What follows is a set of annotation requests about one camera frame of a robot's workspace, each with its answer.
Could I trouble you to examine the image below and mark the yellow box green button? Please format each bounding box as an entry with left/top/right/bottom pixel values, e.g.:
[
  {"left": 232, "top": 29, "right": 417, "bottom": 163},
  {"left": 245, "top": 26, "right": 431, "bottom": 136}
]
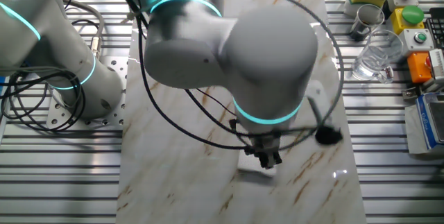
[{"left": 390, "top": 5, "right": 426, "bottom": 36}]

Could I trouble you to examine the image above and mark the orange box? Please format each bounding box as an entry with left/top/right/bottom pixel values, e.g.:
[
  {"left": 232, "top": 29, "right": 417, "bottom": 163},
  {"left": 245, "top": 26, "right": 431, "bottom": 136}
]
[{"left": 407, "top": 51, "right": 434, "bottom": 85}]

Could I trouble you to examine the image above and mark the small metal corner bracket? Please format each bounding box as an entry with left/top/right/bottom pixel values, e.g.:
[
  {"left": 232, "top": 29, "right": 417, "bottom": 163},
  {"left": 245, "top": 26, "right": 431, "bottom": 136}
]
[{"left": 402, "top": 87, "right": 418, "bottom": 101}]

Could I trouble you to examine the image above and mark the white marble pattern board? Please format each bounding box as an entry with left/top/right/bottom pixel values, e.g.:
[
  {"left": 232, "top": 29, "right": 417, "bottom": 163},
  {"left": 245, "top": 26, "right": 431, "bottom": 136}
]
[{"left": 114, "top": 0, "right": 368, "bottom": 224}]

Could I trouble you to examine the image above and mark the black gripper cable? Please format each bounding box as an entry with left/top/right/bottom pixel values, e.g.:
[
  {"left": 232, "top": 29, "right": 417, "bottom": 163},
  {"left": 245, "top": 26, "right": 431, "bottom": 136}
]
[{"left": 135, "top": 7, "right": 253, "bottom": 150}]

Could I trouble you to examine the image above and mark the white vented device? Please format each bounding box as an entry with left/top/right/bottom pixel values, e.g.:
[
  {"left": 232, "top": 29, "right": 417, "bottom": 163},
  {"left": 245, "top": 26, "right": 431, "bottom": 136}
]
[{"left": 428, "top": 49, "right": 444, "bottom": 83}]

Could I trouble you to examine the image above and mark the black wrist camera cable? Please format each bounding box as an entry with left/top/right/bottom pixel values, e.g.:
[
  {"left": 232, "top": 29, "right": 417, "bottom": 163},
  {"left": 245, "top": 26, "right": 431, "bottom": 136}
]
[{"left": 187, "top": 0, "right": 345, "bottom": 150}]

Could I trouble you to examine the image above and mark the silver blue scale device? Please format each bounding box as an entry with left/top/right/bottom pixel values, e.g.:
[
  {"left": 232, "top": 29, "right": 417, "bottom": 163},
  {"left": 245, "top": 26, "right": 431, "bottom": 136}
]
[{"left": 404, "top": 92, "right": 444, "bottom": 155}]

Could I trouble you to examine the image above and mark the black looped cable bundle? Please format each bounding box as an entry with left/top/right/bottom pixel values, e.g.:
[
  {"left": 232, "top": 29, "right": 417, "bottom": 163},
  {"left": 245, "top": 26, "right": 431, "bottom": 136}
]
[{"left": 0, "top": 66, "right": 87, "bottom": 131}]

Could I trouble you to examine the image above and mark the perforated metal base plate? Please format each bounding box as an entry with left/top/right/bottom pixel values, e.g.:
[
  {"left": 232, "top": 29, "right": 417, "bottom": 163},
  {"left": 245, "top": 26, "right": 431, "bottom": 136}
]
[{"left": 46, "top": 55, "right": 128, "bottom": 126}]

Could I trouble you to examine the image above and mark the black keyboard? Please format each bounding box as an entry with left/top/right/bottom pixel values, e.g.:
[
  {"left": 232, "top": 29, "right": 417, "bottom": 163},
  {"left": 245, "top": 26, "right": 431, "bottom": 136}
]
[{"left": 425, "top": 7, "right": 444, "bottom": 50}]

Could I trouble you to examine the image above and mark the large clear glass cup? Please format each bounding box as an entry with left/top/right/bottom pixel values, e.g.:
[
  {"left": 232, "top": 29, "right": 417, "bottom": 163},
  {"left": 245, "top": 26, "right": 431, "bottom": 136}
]
[{"left": 352, "top": 28, "right": 405, "bottom": 85}]

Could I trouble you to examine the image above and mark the wrist camera on silver bracket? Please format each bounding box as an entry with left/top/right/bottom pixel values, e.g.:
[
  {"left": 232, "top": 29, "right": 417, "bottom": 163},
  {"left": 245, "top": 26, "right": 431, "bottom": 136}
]
[{"left": 305, "top": 80, "right": 344, "bottom": 146}]

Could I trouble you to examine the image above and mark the thick grey robot cable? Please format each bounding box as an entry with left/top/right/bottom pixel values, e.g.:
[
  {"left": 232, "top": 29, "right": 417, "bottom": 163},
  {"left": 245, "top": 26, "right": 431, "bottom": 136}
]
[{"left": 60, "top": 0, "right": 105, "bottom": 60}]

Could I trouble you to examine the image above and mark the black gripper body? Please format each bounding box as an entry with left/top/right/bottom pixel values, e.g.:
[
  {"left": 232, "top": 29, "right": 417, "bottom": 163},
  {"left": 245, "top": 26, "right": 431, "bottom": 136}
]
[{"left": 242, "top": 134, "right": 282, "bottom": 159}]

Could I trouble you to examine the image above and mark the grey box small green button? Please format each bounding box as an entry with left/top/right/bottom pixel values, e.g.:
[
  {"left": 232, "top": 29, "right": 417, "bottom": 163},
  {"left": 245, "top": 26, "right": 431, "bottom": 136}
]
[{"left": 398, "top": 28, "right": 435, "bottom": 57}]

